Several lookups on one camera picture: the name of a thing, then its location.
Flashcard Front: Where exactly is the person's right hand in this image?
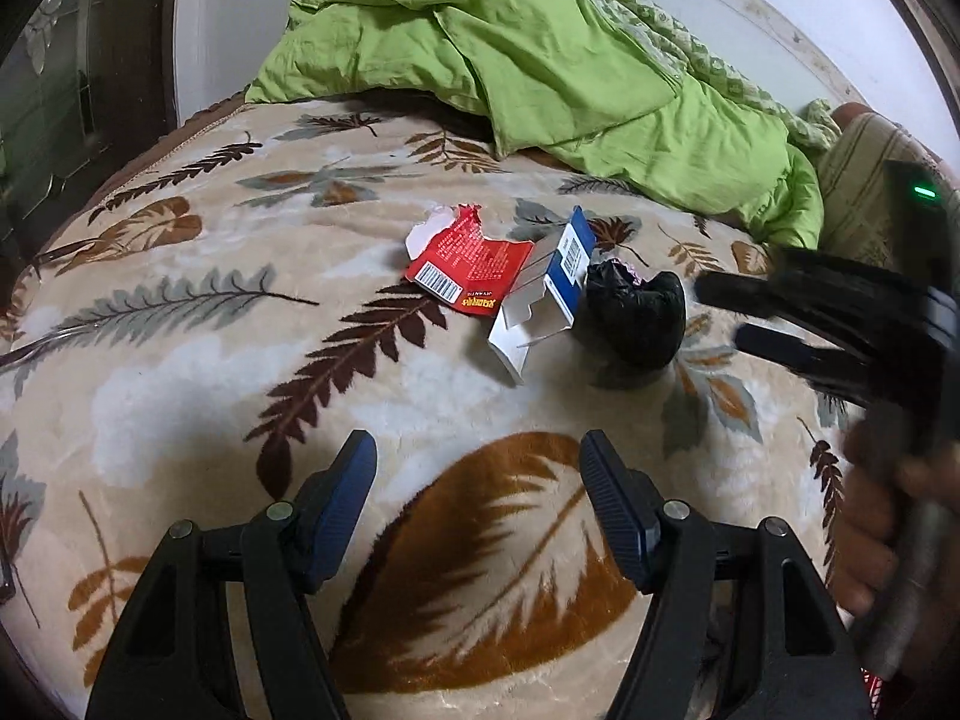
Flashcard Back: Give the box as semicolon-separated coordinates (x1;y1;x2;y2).
830;422;958;679

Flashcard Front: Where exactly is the striped brown pillow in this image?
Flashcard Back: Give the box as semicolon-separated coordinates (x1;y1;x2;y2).
815;103;958;270

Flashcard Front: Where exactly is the black crumpled plastic bag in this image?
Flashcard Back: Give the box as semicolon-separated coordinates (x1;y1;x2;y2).
581;259;686;383

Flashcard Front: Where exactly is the leaf patterned beige blanket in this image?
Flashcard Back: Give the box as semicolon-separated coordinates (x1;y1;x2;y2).
2;101;848;718

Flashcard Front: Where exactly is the blue white open carton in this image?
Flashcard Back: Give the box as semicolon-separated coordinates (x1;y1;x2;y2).
488;206;596;383

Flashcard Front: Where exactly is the red torn barcode wrapper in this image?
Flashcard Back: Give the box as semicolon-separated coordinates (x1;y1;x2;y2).
404;205;534;317

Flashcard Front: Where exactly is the green quilt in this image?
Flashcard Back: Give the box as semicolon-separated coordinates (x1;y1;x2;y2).
245;0;839;249

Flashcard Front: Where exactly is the grey braided cable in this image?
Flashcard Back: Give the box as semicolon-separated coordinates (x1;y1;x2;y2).
854;492;955;685

